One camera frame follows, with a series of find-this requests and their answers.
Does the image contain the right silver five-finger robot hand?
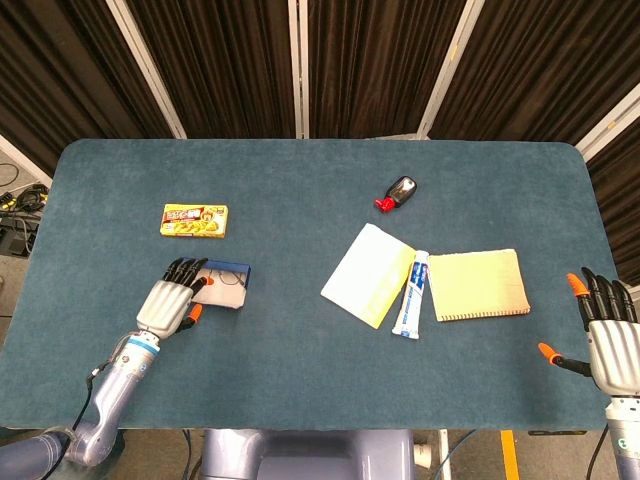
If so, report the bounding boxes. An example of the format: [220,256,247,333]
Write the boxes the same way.
[538,267,640,399]

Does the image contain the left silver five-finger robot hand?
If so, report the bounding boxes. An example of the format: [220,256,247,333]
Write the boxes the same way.
[135,257,214,346]

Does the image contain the blue cardboard box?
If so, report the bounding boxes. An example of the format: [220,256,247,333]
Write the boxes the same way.
[191,258,253,310]

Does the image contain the wire-rimmed eyeglasses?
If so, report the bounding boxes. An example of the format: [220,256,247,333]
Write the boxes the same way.
[207,267,247,289]

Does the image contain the yellow curry roux box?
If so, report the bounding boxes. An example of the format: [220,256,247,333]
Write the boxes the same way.
[159,202,231,240]

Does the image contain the brown pleated curtain panel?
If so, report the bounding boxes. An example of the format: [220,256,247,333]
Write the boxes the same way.
[306,0,470,141]
[0,0,174,177]
[586,128,640,287]
[428,0,640,147]
[126,0,304,141]

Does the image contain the blue velvet table cover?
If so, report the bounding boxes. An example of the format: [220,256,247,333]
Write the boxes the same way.
[0,138,619,433]

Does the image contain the yellow floor tape strip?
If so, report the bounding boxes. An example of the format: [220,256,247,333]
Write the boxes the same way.
[500,430,520,480]

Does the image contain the yellow spiral-bound notepad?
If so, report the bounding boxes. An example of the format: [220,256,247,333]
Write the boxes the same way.
[427,248,532,323]

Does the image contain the black floor equipment box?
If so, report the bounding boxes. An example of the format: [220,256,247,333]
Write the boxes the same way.
[0,211,41,258]

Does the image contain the grey-blue robot torso base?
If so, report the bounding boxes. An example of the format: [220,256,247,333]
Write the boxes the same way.
[199,428,417,480]

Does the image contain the white and yellow notebook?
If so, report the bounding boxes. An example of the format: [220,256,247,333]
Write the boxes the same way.
[319,222,416,330]

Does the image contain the white table leg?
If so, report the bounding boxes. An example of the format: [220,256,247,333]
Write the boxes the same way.
[436,429,452,480]

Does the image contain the white and blue toothpaste tube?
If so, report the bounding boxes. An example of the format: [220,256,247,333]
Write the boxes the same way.
[391,249,431,341]

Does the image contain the black bottle with red cap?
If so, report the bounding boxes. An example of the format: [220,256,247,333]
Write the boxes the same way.
[373,175,419,215]

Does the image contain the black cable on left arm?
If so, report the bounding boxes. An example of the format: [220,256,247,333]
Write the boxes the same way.
[71,333,137,437]

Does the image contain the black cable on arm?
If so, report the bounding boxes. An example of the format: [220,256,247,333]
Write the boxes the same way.
[71,333,137,437]
[584,423,612,480]

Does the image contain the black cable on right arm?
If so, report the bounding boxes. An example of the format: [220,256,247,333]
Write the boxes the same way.
[584,423,612,480]

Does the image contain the yellow and black floor cables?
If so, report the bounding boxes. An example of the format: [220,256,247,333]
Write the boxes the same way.
[0,181,50,214]

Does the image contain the white screen frame post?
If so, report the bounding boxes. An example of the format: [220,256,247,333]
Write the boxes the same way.
[105,0,188,141]
[574,81,640,162]
[286,0,312,141]
[416,0,484,142]

